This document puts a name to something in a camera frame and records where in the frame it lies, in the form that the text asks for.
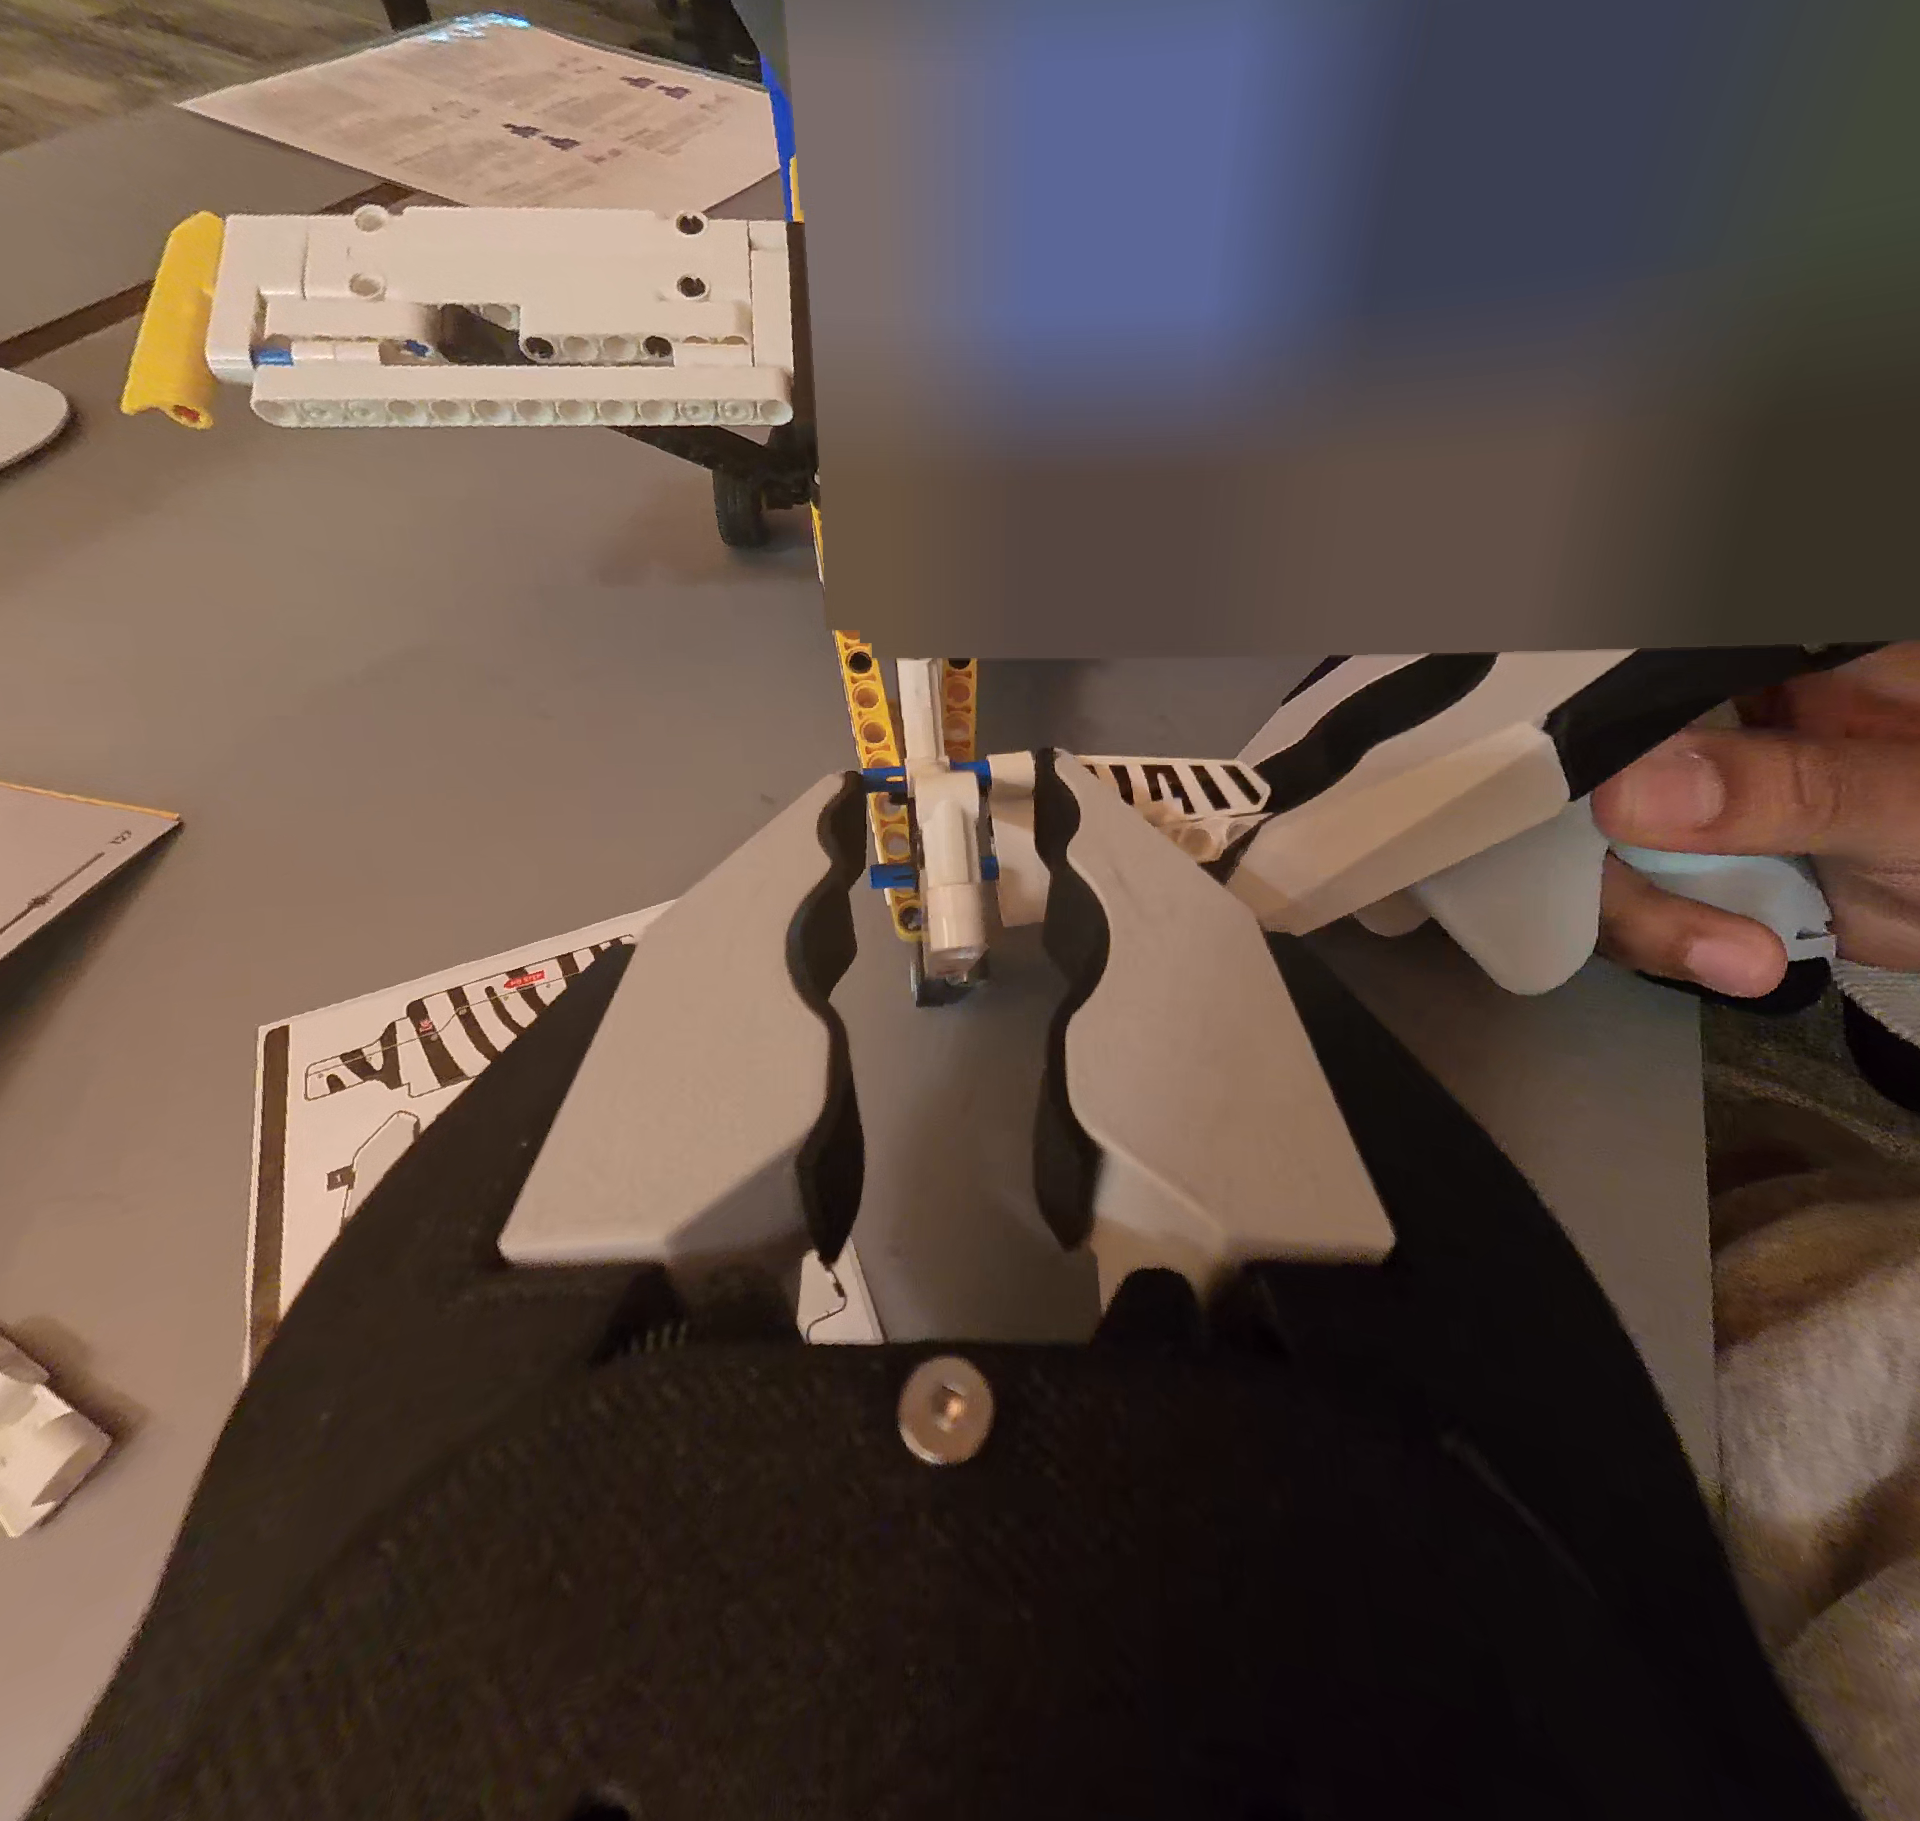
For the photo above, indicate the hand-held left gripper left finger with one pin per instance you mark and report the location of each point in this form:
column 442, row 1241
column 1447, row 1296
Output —
column 678, row 1071

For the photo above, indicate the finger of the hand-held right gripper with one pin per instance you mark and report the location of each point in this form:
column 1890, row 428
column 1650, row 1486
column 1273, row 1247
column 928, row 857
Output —
column 1297, row 716
column 1408, row 838

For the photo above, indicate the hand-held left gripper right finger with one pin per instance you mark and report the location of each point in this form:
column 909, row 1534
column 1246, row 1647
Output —
column 1217, row 1084

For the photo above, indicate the white yellow lego airplane model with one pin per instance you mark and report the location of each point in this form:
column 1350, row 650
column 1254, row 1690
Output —
column 528, row 258

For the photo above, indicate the person's right forearm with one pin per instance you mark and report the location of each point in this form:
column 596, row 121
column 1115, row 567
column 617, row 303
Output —
column 1879, row 1003

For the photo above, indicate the white lego pieces clump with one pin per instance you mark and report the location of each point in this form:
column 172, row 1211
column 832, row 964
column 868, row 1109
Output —
column 39, row 1434

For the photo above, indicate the person's right hand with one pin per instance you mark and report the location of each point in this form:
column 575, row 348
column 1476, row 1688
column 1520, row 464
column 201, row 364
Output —
column 1799, row 786

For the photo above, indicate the zebra striped sticker sheet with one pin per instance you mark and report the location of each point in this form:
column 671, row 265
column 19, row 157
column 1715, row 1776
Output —
column 389, row 1101

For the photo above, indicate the open instruction booklet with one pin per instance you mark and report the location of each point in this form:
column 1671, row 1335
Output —
column 72, row 861

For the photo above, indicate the blue plastic bin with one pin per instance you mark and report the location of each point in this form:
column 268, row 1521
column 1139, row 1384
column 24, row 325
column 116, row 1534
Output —
column 777, row 122

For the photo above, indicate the white monitor stand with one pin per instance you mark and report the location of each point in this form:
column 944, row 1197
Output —
column 24, row 418

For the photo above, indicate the laminated paper sheet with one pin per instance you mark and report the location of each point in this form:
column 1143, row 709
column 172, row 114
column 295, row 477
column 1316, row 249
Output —
column 497, row 109

